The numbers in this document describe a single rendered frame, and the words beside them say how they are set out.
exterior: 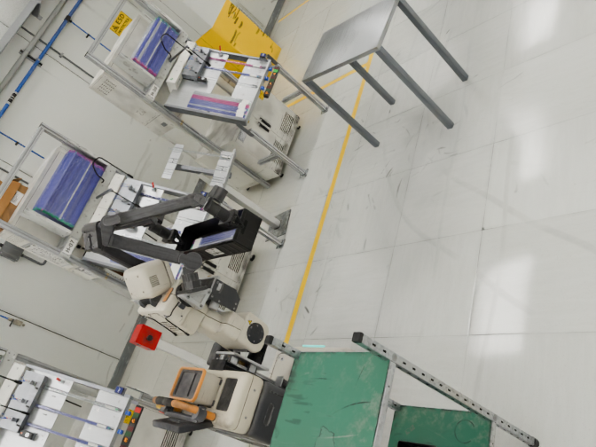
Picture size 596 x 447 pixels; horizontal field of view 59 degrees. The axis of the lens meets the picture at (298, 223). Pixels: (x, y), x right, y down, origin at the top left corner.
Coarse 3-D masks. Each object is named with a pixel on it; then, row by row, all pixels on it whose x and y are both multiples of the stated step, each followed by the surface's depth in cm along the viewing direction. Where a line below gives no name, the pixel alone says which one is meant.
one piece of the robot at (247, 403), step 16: (208, 368) 258; (224, 368) 250; (240, 368) 255; (224, 384) 240; (240, 384) 231; (256, 384) 235; (272, 384) 242; (160, 400) 235; (176, 400) 227; (224, 400) 234; (240, 400) 228; (256, 400) 234; (272, 400) 239; (208, 416) 229; (224, 416) 227; (240, 416) 227; (256, 416) 233; (272, 416) 238; (224, 432) 250; (240, 432) 228; (256, 432) 231; (272, 432) 236
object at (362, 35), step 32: (384, 0) 329; (352, 32) 339; (384, 32) 310; (320, 64) 350; (352, 64) 388; (448, 64) 353; (320, 96) 367; (384, 96) 407; (416, 96) 330; (448, 128) 347
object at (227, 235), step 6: (216, 234) 268; (222, 234) 263; (228, 234) 258; (198, 240) 281; (204, 240) 275; (210, 240) 270; (216, 240) 264; (222, 240) 260; (192, 246) 283; (198, 246) 278
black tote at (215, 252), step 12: (240, 216) 243; (252, 216) 246; (192, 228) 284; (204, 228) 279; (216, 228) 274; (228, 228) 270; (240, 228) 241; (252, 228) 245; (180, 240) 283; (192, 240) 288; (228, 240) 240; (240, 240) 240; (252, 240) 244; (204, 252) 262; (216, 252) 257; (228, 252) 253; (240, 252) 248
